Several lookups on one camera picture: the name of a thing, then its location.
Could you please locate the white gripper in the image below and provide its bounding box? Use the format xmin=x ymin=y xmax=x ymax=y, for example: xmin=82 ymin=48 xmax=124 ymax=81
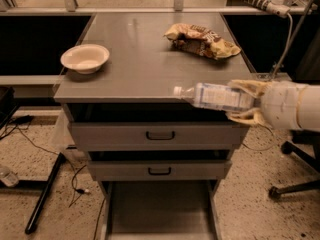
xmin=226 ymin=80 xmax=300 ymax=130

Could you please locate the blue plastic water bottle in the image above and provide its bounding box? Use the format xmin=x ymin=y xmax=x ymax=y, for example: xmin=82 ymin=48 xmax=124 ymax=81
xmin=173 ymin=83 xmax=254 ymax=112

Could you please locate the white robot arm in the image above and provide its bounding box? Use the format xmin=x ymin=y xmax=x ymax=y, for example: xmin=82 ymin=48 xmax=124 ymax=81
xmin=226 ymin=80 xmax=320 ymax=132

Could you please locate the grey drawer cabinet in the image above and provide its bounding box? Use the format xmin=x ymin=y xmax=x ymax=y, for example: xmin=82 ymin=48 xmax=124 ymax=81
xmin=53 ymin=11 xmax=264 ymax=240

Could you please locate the grey bottom drawer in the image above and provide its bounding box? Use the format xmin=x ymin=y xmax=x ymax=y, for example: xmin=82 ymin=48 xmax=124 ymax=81
xmin=99 ymin=181 xmax=222 ymax=240

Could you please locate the grey drawer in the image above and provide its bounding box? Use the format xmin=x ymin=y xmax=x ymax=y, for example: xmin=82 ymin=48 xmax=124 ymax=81
xmin=99 ymin=181 xmax=222 ymax=240
xmin=88 ymin=160 xmax=231 ymax=181
xmin=68 ymin=122 xmax=249 ymax=151

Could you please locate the grey middle drawer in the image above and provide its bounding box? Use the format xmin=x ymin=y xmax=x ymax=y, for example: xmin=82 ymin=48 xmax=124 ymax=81
xmin=88 ymin=160 xmax=231 ymax=181

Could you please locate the grey top drawer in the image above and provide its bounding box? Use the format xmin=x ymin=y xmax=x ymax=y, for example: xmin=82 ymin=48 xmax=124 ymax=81
xmin=68 ymin=122 xmax=249 ymax=151

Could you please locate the clear bottle on floor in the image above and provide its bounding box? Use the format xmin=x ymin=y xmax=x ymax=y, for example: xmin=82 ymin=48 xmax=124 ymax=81
xmin=0 ymin=166 xmax=19 ymax=187

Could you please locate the black office chair base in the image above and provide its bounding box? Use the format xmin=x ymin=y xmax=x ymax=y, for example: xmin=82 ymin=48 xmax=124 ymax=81
xmin=268 ymin=130 xmax=320 ymax=202

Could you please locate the crumpled chip bag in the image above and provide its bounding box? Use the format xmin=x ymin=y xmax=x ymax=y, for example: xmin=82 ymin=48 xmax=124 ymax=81
xmin=164 ymin=23 xmax=241 ymax=60

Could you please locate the white power strip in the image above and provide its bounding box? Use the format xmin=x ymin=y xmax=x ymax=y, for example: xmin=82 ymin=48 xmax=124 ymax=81
xmin=235 ymin=0 xmax=292 ymax=19

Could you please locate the white paper bowl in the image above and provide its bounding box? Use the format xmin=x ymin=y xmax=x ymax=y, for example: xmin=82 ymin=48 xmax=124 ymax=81
xmin=60 ymin=44 xmax=110 ymax=74

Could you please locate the black floor stand leg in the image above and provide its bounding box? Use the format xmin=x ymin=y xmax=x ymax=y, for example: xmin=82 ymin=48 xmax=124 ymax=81
xmin=0 ymin=153 xmax=66 ymax=235

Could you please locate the black box at left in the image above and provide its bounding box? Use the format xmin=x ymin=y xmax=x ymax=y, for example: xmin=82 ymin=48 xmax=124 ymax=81
xmin=0 ymin=87 xmax=19 ymax=129

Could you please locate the white hanging cable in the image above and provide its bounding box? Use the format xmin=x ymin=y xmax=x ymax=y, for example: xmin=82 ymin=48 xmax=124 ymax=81
xmin=241 ymin=13 xmax=294 ymax=152

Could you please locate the black floor cable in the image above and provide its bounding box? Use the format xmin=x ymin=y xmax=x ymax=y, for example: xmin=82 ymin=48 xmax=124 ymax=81
xmin=0 ymin=117 xmax=92 ymax=209

